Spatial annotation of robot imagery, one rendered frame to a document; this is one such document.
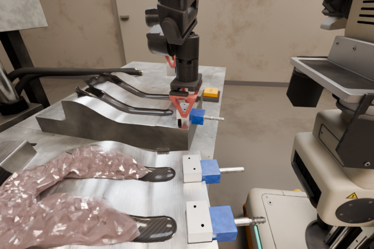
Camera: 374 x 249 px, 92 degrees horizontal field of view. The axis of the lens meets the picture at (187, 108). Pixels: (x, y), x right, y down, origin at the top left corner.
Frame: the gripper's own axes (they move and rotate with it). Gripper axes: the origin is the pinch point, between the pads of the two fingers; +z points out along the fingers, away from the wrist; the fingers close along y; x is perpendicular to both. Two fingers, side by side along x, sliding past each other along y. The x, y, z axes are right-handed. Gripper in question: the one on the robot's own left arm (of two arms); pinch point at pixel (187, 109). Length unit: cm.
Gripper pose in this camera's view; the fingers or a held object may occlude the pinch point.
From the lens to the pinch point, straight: 51.8
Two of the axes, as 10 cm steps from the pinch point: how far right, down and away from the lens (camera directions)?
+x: 9.8, 1.1, -1.9
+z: 0.0, 8.7, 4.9
